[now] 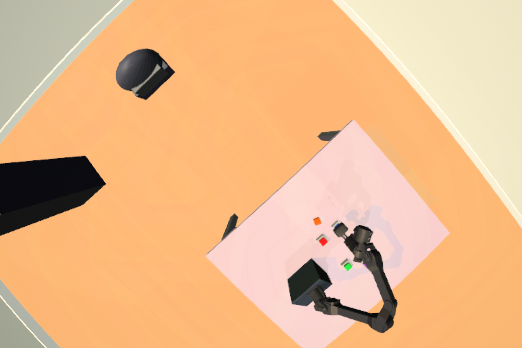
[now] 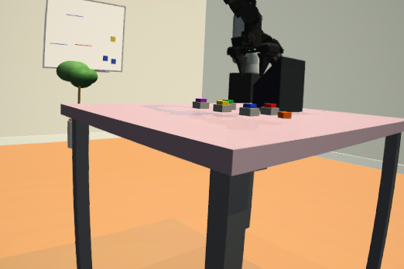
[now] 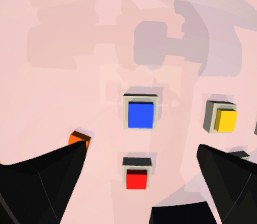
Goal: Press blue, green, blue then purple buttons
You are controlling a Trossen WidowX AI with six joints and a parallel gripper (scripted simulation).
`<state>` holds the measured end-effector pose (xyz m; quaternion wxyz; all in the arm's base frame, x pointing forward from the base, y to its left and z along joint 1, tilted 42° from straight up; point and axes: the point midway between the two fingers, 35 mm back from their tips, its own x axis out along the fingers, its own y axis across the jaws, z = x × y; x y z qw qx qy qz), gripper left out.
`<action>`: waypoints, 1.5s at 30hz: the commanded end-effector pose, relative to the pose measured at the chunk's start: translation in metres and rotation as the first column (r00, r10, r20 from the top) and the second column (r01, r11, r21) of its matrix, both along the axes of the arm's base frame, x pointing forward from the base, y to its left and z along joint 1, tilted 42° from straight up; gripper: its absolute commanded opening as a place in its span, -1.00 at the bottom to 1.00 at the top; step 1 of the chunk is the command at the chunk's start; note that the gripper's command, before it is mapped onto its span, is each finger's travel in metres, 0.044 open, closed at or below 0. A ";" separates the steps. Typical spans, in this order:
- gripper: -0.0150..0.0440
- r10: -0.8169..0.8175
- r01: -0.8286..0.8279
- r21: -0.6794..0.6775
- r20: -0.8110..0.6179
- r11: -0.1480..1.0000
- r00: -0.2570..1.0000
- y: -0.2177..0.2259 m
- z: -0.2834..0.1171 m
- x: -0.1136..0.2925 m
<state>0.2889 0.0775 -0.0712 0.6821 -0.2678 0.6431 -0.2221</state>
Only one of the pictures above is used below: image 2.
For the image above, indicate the green button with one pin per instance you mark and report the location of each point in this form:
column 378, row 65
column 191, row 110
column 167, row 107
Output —
column 231, row 102

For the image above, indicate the yellow button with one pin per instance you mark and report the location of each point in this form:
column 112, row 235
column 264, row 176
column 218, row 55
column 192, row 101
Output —
column 222, row 106

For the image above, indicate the purple button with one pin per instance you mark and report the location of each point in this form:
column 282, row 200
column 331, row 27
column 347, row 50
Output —
column 201, row 103

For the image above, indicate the blue button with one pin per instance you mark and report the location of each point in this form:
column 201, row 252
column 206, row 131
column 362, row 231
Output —
column 249, row 110

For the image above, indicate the small orange block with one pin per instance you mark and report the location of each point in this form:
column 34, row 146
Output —
column 285, row 115

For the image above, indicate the red button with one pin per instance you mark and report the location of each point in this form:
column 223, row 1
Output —
column 269, row 109

